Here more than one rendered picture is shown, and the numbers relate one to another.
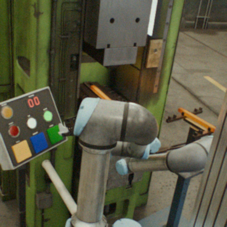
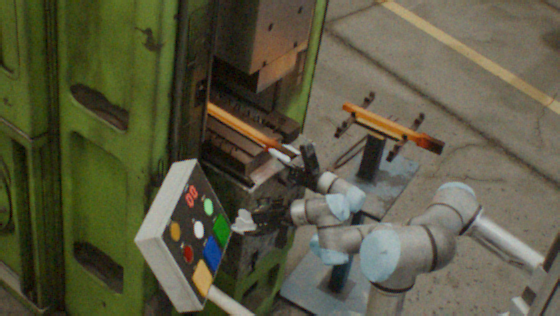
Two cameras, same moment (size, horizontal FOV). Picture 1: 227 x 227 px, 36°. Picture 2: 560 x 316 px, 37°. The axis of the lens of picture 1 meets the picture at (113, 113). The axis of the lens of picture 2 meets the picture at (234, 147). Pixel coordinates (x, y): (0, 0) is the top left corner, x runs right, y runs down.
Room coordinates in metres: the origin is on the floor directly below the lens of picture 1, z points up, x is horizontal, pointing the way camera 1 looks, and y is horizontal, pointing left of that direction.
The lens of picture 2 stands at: (-0.23, 0.96, 2.81)
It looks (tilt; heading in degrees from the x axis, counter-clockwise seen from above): 39 degrees down; 337
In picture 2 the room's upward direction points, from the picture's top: 8 degrees clockwise
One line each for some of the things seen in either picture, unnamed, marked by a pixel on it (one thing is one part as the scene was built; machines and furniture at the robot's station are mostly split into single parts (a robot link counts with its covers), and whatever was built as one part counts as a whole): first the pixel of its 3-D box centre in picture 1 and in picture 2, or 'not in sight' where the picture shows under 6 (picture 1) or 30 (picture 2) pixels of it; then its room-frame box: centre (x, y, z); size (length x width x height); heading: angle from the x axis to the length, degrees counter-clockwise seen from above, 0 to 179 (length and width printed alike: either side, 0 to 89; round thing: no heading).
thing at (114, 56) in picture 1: (102, 44); (227, 42); (1.95, 0.11, 1.32); 0.42 x 0.20 x 0.10; 32
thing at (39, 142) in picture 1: (38, 142); (211, 253); (1.34, 0.32, 1.01); 0.07 x 0.05 x 0.07; 147
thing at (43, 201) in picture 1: (44, 199); (157, 307); (1.68, 0.36, 0.36); 0.09 x 0.07 x 0.12; 122
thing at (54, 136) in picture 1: (54, 134); (220, 230); (1.42, 0.27, 1.01); 0.07 x 0.05 x 0.07; 147
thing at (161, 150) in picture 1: (190, 142); (357, 147); (2.04, -0.55, 0.69); 0.60 x 0.04 x 0.01; 122
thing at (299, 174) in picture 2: not in sight; (307, 173); (1.65, -0.11, 0.97); 0.12 x 0.08 x 0.09; 32
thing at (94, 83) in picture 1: (96, 101); (217, 127); (1.95, 0.11, 0.96); 0.42 x 0.20 x 0.09; 32
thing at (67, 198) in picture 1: (60, 186); (208, 290); (1.51, 0.24, 0.62); 0.44 x 0.05 x 0.05; 32
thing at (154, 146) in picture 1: (149, 142); (346, 196); (1.51, -0.20, 0.97); 0.11 x 0.08 x 0.09; 32
